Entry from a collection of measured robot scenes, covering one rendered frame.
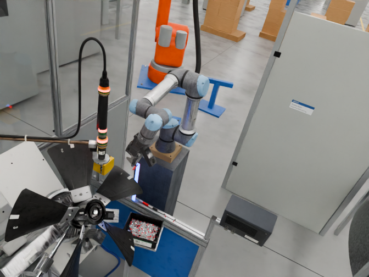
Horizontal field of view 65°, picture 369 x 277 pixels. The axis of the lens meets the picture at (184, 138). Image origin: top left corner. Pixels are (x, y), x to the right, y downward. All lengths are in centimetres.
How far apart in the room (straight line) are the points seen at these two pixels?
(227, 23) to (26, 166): 807
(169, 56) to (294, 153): 292
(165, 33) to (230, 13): 437
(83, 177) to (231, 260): 184
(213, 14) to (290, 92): 673
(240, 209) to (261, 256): 153
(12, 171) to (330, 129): 244
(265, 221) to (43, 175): 116
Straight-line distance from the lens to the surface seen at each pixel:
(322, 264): 338
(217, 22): 923
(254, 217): 160
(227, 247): 301
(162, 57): 516
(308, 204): 337
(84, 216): 144
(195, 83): 172
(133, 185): 169
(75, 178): 150
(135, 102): 152
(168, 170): 205
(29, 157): 165
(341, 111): 282
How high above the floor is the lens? 236
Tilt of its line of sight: 35 degrees down
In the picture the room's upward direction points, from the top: 13 degrees clockwise
